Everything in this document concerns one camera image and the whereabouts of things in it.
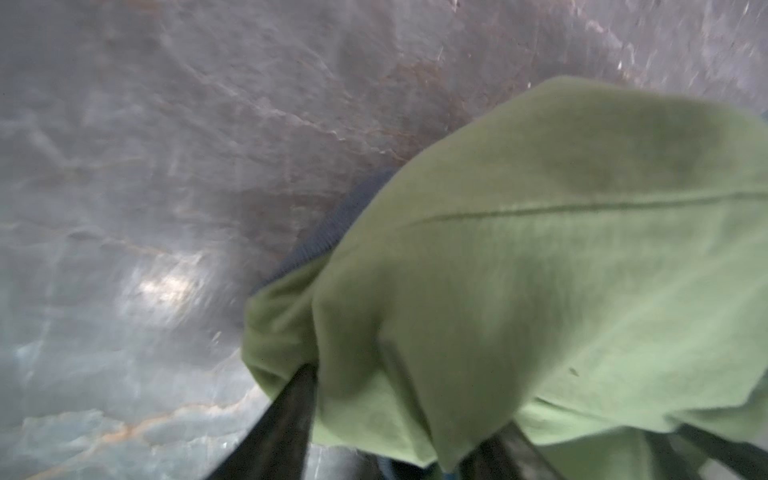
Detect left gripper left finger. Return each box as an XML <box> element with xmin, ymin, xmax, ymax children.
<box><xmin>207</xmin><ymin>365</ymin><xmax>317</xmax><ymax>480</ymax></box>

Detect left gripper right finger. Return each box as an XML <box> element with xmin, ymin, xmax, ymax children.
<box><xmin>458</xmin><ymin>422</ymin><xmax>564</xmax><ymax>480</ymax></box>

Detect green tank top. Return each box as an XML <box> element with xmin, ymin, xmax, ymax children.
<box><xmin>242</xmin><ymin>77</ymin><xmax>767</xmax><ymax>479</ymax></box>

